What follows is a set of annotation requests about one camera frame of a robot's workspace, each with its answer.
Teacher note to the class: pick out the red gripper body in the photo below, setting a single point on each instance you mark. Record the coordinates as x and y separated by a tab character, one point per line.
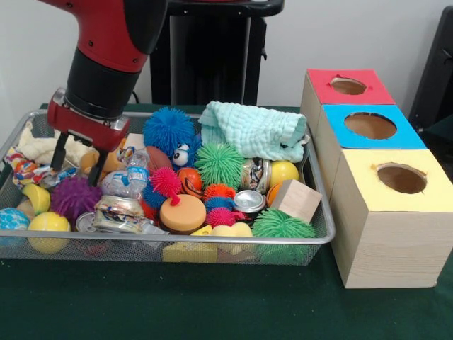
88	129

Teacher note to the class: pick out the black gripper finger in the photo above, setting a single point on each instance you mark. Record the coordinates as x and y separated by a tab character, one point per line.
58	152
96	168

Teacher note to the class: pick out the white cloth with colourful spots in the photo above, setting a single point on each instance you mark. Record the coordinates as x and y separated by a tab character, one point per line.
24	170

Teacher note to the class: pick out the green spiky rubber ball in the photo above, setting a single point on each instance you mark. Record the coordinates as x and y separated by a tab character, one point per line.
283	226
219	164

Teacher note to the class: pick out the mint green waffle cloth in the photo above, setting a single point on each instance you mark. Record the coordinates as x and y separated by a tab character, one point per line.
251	131

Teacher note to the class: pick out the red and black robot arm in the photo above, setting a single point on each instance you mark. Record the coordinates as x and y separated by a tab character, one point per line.
102	71

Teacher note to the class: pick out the shallow metal mesh bin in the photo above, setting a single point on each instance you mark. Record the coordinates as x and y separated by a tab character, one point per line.
124	252

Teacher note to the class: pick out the wooden box with three holes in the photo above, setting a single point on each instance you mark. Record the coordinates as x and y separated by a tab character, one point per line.
389	248

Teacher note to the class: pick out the cream waffle cloth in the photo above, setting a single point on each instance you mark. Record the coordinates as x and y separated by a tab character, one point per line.
35	145

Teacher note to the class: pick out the purple spiky rubber ball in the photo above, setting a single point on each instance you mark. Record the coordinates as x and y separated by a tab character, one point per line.
76	198

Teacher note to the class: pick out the yellow foam ball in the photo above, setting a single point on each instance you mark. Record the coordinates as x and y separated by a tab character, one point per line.
49	223

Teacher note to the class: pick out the blue spiky toy with eyes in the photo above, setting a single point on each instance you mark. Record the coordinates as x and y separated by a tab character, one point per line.
166	127

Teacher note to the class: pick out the light blue patterned ball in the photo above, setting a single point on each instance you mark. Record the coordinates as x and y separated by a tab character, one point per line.
12	219

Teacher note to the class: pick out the dark green table cloth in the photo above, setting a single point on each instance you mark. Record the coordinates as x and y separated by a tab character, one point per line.
212	304

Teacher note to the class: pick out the plain wooden cube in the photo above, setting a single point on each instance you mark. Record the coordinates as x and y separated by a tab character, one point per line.
295	200

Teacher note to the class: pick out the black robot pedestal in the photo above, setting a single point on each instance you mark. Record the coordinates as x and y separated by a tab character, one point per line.
219	53

